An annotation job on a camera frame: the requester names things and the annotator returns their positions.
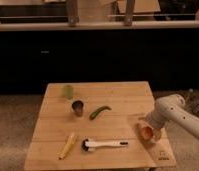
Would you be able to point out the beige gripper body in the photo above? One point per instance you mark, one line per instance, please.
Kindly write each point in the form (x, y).
(156, 133)

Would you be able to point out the red orange apple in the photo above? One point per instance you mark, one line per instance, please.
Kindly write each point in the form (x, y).
(146, 132)

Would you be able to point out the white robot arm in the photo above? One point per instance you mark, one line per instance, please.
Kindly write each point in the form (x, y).
(171, 107)

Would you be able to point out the dark metal cup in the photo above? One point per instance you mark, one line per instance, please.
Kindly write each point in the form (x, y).
(77, 107)

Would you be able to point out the green plastic cup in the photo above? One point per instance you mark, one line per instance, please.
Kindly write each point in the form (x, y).
(68, 91)

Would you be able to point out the green chili pepper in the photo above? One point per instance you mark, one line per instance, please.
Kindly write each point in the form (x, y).
(95, 113)

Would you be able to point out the white black dish brush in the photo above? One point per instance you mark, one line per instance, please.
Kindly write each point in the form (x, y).
(90, 144)

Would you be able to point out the yellow corn cob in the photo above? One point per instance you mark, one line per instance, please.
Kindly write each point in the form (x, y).
(68, 146)

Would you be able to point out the wooden shelf rail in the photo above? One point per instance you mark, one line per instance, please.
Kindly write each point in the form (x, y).
(99, 26)

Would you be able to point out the right metal post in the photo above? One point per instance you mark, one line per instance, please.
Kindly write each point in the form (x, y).
(130, 4)

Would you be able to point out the metal post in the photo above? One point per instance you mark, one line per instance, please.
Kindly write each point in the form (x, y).
(72, 12)
(130, 4)

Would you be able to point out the left metal post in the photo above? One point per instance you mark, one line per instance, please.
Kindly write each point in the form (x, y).
(72, 12)

